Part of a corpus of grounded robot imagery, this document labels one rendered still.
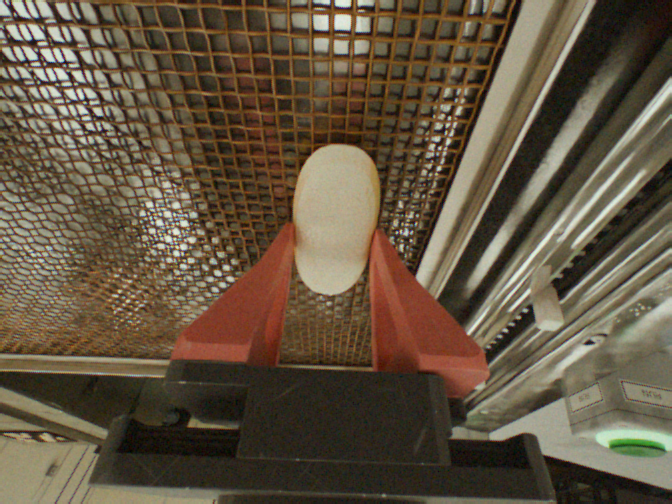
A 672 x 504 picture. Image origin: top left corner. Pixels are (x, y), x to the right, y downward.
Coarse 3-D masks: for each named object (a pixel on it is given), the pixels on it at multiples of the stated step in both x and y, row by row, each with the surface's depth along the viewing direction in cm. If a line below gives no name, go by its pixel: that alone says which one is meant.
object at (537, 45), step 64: (64, 0) 9; (128, 0) 9; (448, 0) 9; (512, 0) 9; (576, 0) 8; (0, 64) 10; (448, 64) 10; (512, 64) 10; (0, 128) 12; (64, 128) 12; (128, 128) 12; (256, 128) 12; (512, 128) 11; (0, 192) 14; (64, 192) 14; (256, 192) 14; (384, 192) 14; (448, 192) 14; (0, 256) 18; (64, 256) 18; (128, 256) 18; (192, 256) 18; (448, 256) 16; (64, 320) 24; (320, 320) 23
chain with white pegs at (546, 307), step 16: (656, 176) 17; (640, 192) 18; (624, 208) 19; (608, 224) 20; (592, 240) 21; (576, 256) 22; (560, 272) 24; (544, 288) 24; (528, 304) 28; (544, 304) 24; (544, 320) 23; (560, 320) 23; (480, 384) 34
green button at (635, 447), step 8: (608, 440) 30; (616, 440) 29; (624, 440) 29; (632, 440) 28; (640, 440) 28; (648, 440) 28; (616, 448) 30; (624, 448) 29; (632, 448) 29; (640, 448) 28; (648, 448) 28; (656, 448) 28; (664, 448) 28; (632, 456) 30; (640, 456) 30; (648, 456) 30; (656, 456) 29
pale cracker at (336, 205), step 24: (336, 144) 12; (312, 168) 12; (336, 168) 12; (360, 168) 12; (312, 192) 13; (336, 192) 13; (360, 192) 13; (312, 216) 14; (336, 216) 14; (360, 216) 14; (312, 240) 15; (336, 240) 15; (360, 240) 15; (312, 264) 16; (336, 264) 16; (360, 264) 16; (312, 288) 18; (336, 288) 18
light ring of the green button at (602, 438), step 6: (606, 432) 30; (612, 432) 29; (618, 432) 29; (624, 432) 28; (630, 432) 28; (636, 432) 28; (642, 432) 28; (648, 432) 28; (600, 438) 30; (606, 438) 30; (612, 438) 29; (642, 438) 28; (648, 438) 28; (654, 438) 28; (660, 438) 28; (666, 438) 27; (606, 444) 31; (666, 444) 28
